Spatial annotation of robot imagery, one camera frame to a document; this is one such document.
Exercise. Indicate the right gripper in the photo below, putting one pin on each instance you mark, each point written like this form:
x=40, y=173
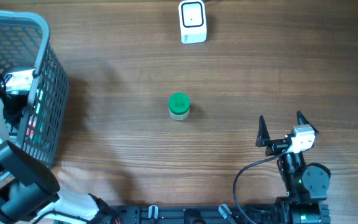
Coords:
x=263, y=139

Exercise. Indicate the green lid jar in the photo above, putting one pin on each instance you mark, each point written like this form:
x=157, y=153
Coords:
x=179, y=106

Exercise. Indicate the white plaster box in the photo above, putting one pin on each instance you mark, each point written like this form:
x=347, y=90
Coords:
x=19, y=82

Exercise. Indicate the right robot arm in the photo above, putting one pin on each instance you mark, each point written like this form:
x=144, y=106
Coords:
x=306, y=184

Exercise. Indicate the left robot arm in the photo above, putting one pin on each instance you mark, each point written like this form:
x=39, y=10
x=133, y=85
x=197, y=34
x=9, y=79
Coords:
x=29, y=192

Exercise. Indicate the white barcode scanner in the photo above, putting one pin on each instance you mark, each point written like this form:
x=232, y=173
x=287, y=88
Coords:
x=193, y=26

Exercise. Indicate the grey plastic mesh basket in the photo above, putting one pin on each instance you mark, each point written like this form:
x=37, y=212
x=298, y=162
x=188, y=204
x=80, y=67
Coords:
x=25, y=44

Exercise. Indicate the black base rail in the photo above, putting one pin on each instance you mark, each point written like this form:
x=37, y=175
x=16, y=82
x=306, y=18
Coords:
x=197, y=214

